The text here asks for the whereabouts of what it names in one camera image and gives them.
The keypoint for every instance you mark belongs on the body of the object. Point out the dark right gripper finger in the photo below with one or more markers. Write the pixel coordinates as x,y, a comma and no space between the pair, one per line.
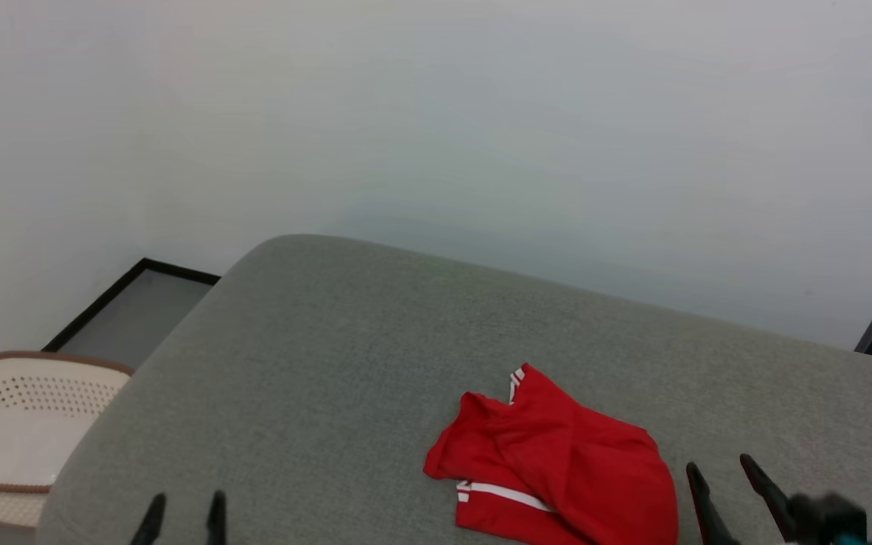
710,515
767,488

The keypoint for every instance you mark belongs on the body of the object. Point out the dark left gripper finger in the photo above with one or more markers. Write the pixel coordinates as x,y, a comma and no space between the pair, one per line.
216,522
150,526

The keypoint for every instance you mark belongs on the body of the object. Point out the red and white basketball jersey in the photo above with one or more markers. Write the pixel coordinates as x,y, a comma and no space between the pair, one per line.
572,462

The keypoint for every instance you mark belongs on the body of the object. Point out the cream perforated laundry basket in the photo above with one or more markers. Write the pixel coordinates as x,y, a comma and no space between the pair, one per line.
20,393

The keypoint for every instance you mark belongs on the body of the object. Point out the black baseboard strip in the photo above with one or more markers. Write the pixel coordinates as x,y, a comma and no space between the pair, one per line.
95,303

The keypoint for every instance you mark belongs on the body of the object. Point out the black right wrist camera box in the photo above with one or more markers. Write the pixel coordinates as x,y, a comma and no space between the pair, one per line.
826,518

